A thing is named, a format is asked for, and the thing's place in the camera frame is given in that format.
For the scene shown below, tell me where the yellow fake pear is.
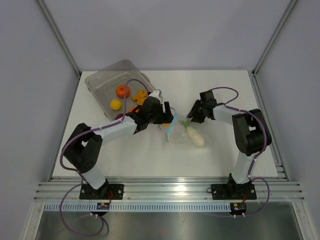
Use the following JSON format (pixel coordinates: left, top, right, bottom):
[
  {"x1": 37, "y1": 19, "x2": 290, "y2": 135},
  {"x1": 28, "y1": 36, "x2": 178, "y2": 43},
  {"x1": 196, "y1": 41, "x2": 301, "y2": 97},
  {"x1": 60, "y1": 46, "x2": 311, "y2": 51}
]
[{"x1": 109, "y1": 99, "x2": 122, "y2": 111}]

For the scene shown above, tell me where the aluminium frame post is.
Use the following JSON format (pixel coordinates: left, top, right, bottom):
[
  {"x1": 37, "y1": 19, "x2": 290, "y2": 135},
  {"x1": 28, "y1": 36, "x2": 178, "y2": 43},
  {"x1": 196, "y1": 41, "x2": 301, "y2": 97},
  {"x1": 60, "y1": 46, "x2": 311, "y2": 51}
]
[
  {"x1": 36, "y1": 0, "x2": 81, "y2": 78},
  {"x1": 251, "y1": 0, "x2": 300, "y2": 77}
]

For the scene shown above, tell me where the white fake daikon radish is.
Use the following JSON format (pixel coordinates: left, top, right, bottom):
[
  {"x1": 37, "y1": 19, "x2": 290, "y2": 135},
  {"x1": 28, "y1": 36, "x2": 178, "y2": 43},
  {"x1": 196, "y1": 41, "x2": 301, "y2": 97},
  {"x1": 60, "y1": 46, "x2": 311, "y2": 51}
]
[{"x1": 185, "y1": 126, "x2": 205, "y2": 147}]

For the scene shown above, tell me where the orange fake orange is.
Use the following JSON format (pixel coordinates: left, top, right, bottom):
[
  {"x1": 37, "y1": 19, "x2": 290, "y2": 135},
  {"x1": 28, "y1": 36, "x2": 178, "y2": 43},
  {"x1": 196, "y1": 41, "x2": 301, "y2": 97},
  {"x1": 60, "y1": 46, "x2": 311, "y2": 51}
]
[{"x1": 128, "y1": 106, "x2": 139, "y2": 113}]

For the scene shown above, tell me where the white slotted cable duct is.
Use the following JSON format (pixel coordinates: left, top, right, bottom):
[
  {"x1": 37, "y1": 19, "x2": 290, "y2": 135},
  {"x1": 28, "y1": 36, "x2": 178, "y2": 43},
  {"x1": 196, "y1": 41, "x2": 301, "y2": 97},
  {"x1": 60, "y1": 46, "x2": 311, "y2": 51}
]
[{"x1": 44, "y1": 202, "x2": 231, "y2": 213}]

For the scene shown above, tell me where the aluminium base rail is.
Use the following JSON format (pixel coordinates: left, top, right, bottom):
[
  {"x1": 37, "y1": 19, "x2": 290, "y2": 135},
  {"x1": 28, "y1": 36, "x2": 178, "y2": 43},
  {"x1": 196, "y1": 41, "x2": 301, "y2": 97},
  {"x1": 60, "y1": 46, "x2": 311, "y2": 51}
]
[{"x1": 33, "y1": 177, "x2": 305, "y2": 202}]

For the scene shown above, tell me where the black left mount plate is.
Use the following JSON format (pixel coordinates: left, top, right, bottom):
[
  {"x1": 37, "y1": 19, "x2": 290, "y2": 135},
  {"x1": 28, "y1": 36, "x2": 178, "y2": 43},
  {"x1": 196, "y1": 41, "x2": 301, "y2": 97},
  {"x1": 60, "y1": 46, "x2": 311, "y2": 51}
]
[{"x1": 79, "y1": 183, "x2": 125, "y2": 200}]

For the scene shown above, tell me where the green fake leaf piece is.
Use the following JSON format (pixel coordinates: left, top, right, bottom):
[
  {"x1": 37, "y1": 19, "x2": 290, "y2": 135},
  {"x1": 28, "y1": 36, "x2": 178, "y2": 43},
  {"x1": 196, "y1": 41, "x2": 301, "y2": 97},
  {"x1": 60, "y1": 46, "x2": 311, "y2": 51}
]
[{"x1": 179, "y1": 120, "x2": 190, "y2": 128}]

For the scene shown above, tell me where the black mount plate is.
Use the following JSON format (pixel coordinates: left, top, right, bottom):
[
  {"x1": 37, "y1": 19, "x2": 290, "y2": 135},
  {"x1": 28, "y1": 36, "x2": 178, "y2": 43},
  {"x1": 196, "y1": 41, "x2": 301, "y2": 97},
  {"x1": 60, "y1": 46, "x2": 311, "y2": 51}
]
[
  {"x1": 79, "y1": 183, "x2": 125, "y2": 200},
  {"x1": 210, "y1": 183, "x2": 257, "y2": 200}
]

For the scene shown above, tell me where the purple fake fruit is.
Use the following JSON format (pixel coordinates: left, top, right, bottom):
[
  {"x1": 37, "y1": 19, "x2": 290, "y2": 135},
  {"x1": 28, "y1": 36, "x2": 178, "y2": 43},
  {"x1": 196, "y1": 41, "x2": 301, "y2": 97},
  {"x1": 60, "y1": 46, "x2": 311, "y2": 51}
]
[{"x1": 115, "y1": 113, "x2": 124, "y2": 120}]

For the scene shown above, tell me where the red-orange fake pepper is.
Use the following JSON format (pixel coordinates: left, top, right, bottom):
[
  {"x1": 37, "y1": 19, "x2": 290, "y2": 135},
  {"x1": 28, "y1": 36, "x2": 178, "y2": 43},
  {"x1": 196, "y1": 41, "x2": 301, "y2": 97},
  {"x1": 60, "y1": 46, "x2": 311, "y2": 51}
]
[{"x1": 115, "y1": 84, "x2": 131, "y2": 99}]

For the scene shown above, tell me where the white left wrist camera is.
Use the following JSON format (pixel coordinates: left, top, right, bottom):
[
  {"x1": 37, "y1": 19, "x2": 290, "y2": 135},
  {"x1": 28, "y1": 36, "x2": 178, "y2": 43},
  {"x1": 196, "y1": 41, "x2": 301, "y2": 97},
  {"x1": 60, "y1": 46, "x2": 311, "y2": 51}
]
[{"x1": 148, "y1": 89, "x2": 163, "y2": 103}]

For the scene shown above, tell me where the black right mount plate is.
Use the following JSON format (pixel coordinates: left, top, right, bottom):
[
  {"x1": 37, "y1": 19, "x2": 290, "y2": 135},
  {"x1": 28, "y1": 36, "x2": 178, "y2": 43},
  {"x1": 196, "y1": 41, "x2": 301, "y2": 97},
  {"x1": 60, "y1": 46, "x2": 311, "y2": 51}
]
[{"x1": 210, "y1": 183, "x2": 257, "y2": 200}]

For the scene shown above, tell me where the clear grey plastic container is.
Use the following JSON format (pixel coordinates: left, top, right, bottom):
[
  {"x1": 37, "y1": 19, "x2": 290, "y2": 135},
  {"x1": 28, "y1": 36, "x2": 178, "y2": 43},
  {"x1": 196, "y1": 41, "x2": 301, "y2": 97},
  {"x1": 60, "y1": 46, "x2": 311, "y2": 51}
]
[{"x1": 85, "y1": 59, "x2": 156, "y2": 122}]

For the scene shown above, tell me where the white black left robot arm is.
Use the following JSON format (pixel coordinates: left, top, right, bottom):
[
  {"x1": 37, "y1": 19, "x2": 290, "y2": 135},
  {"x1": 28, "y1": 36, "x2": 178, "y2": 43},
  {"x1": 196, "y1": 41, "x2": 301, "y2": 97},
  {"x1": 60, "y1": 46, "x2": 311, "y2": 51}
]
[{"x1": 60, "y1": 95, "x2": 174, "y2": 199}]

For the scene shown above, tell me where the right aluminium frame post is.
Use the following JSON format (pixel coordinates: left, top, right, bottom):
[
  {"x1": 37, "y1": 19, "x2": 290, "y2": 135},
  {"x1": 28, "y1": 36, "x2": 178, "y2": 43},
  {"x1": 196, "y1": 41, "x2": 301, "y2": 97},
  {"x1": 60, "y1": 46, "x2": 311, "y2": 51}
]
[{"x1": 251, "y1": 0, "x2": 300, "y2": 77}]

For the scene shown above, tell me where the left aluminium frame post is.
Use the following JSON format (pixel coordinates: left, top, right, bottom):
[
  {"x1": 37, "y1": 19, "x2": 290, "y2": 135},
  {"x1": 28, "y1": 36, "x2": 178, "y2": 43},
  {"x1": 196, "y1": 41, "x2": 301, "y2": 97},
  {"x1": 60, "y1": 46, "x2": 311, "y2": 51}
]
[{"x1": 36, "y1": 0, "x2": 81, "y2": 78}]

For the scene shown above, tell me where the clear zip top bag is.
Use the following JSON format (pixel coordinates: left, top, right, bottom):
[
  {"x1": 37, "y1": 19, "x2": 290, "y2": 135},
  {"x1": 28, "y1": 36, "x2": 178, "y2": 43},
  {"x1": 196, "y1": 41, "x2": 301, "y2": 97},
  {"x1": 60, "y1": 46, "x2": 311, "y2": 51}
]
[{"x1": 159, "y1": 107, "x2": 210, "y2": 147}]

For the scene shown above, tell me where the yellow-orange fake pretzel cluster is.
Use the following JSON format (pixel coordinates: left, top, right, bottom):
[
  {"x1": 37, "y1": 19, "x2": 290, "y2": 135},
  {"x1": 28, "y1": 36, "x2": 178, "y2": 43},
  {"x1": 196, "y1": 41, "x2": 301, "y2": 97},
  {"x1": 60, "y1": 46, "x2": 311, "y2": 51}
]
[{"x1": 131, "y1": 89, "x2": 148, "y2": 106}]

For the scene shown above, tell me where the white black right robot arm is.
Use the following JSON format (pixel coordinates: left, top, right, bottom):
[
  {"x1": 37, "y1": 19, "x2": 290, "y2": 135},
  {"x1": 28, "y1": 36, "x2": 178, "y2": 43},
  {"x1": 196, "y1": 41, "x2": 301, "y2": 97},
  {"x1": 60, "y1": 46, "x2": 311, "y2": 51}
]
[{"x1": 187, "y1": 90, "x2": 272, "y2": 200}]

